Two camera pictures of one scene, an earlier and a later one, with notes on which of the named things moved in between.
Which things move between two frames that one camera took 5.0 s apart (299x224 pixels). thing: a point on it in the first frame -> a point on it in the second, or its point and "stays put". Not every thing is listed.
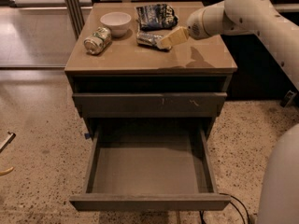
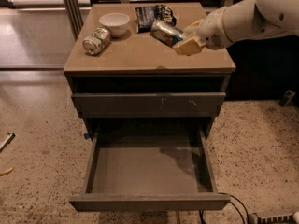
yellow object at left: (7, 171) stays put
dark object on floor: (286, 101) stays put
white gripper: (196, 25) -> (211, 32)
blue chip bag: (156, 17) stays put
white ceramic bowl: (118, 22) stays put
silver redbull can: (149, 39) -> (167, 34)
